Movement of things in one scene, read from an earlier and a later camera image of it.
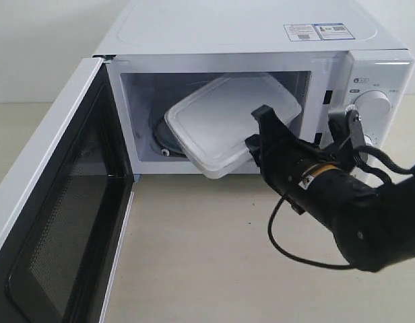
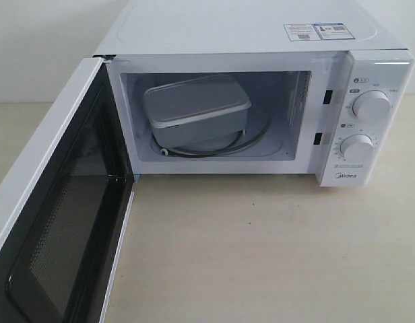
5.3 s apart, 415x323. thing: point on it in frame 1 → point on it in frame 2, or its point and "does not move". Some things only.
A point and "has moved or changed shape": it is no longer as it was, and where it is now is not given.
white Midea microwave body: x=186 y=78 does not move
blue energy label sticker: x=333 y=31 does not move
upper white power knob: x=372 y=105 does not move
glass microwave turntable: x=166 y=142 → x=226 y=153
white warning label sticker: x=301 y=32 does not move
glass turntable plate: x=164 y=140 → x=258 y=126
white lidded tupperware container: x=210 y=126 has moved or changed shape
